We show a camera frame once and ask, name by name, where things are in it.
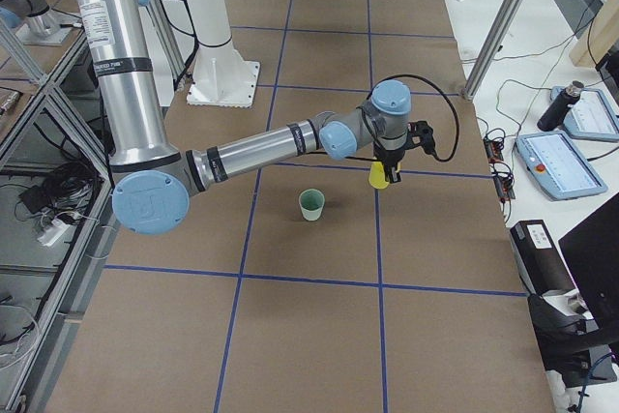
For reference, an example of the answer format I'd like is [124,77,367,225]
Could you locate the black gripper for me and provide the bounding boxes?
[374,134,407,183]

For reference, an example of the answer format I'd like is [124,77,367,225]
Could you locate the yellow cup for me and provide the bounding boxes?
[368,162,390,190]

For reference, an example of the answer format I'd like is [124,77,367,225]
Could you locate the grey robot base arm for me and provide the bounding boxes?
[1,0,82,46]

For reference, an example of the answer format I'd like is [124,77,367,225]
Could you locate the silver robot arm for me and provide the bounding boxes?
[76,0,412,235]

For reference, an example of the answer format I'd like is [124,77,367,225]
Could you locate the pale green cup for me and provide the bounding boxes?
[298,189,325,221]

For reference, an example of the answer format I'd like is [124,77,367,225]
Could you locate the small electronics board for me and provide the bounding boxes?
[484,137,504,162]
[493,176,515,202]

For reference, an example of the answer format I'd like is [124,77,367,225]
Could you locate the near teach pendant tablet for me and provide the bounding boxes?
[516,131,607,200]

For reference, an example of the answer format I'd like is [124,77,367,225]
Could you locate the teach pendant tablet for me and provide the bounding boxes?
[516,131,607,200]
[561,88,618,142]

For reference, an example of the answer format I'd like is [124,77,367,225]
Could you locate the black box with label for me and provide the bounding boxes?
[510,220,575,296]

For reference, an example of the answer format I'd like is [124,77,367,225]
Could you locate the black water bottle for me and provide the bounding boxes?
[537,80,584,132]

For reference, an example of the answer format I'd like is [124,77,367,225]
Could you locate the far teach pendant tablet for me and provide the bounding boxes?
[561,88,618,142]

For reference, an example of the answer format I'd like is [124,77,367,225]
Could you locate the black monitor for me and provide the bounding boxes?
[559,194,618,326]

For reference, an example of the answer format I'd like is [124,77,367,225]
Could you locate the wooden board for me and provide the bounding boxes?
[570,0,618,68]

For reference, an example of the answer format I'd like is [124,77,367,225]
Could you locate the white power strip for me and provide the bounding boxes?
[38,219,69,247]

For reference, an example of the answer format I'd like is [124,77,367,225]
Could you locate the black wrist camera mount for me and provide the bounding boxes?
[406,120,436,156]

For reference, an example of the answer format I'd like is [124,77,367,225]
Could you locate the aluminium frame post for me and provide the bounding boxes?
[461,0,523,101]

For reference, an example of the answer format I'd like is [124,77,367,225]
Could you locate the white camera stand column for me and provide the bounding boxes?
[186,0,260,108]

